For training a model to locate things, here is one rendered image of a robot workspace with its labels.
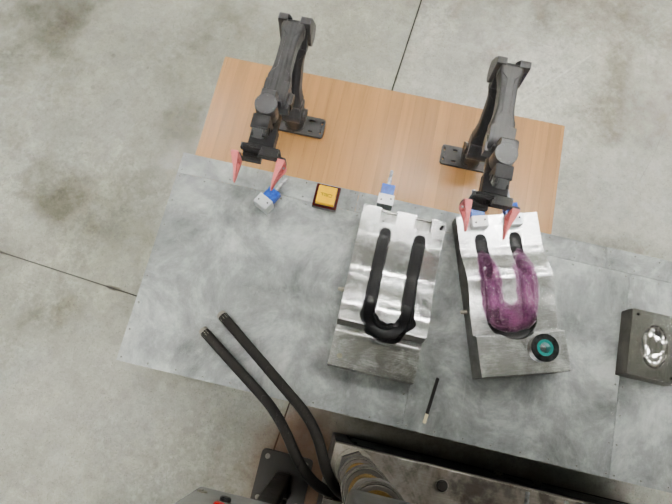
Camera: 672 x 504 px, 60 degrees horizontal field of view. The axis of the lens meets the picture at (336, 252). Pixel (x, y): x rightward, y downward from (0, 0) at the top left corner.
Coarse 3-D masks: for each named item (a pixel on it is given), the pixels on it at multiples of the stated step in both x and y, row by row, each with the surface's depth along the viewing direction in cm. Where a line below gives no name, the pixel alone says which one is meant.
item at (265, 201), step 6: (282, 186) 188; (264, 192) 186; (270, 192) 186; (276, 192) 186; (258, 198) 184; (264, 198) 184; (270, 198) 185; (276, 198) 186; (258, 204) 184; (264, 204) 183; (270, 204) 184; (264, 210) 185; (270, 210) 188
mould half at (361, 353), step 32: (384, 224) 179; (352, 256) 176; (352, 288) 171; (384, 288) 172; (352, 320) 167; (384, 320) 167; (416, 320) 167; (352, 352) 171; (384, 352) 172; (416, 352) 172
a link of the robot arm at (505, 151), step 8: (488, 136) 151; (496, 144) 146; (504, 144) 141; (512, 144) 141; (488, 152) 150; (496, 152) 141; (504, 152) 141; (512, 152) 141; (496, 160) 141; (504, 160) 140; (512, 160) 140
